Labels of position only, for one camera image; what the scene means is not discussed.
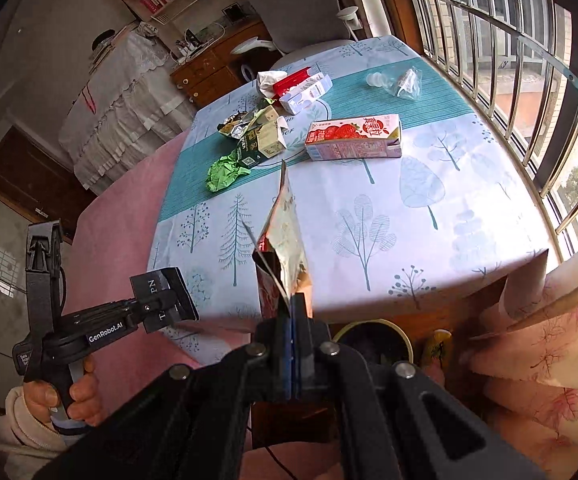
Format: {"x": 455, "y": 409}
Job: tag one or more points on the metal window bars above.
{"x": 517, "y": 60}

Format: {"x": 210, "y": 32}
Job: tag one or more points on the tree pattern tablecloth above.
{"x": 381, "y": 236}

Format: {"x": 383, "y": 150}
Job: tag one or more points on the dark green beige carton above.
{"x": 261, "y": 143}

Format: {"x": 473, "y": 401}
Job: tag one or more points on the red cardboard box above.
{"x": 291, "y": 81}

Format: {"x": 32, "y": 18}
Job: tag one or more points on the floral pink curtain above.
{"x": 529, "y": 361}

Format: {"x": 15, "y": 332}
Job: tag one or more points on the grey office chair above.
{"x": 300, "y": 28}

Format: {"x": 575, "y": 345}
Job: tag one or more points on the person's left hand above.
{"x": 41, "y": 398}

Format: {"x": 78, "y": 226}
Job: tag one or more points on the silver foil snack wrapper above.
{"x": 236, "y": 126}

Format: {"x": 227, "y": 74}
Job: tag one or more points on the red orange snack bag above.
{"x": 279, "y": 255}

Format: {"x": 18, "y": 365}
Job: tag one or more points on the dark wooden door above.
{"x": 33, "y": 180}

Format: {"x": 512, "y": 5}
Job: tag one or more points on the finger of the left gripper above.
{"x": 163, "y": 299}

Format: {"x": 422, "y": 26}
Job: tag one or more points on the round trash bin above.
{"x": 380, "y": 342}

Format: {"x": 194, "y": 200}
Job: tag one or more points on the strawberry milk carton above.
{"x": 375, "y": 136}

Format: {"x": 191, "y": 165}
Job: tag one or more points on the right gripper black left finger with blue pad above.
{"x": 186, "y": 424}

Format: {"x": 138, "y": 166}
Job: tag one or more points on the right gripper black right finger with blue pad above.
{"x": 394, "y": 421}

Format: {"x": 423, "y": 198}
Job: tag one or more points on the white lace covered furniture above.
{"x": 127, "y": 110}

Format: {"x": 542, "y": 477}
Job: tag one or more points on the white lavender medicine box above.
{"x": 303, "y": 95}

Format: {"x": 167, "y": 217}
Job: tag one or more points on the white tissue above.
{"x": 266, "y": 80}

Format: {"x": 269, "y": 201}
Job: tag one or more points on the pink bed sheet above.
{"x": 112, "y": 243}

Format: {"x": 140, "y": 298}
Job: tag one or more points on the clear plastic bottle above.
{"x": 402, "y": 84}

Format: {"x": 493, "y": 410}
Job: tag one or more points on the wooden drawer cabinet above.
{"x": 215, "y": 71}

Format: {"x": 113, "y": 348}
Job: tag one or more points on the green wrapper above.
{"x": 224, "y": 172}

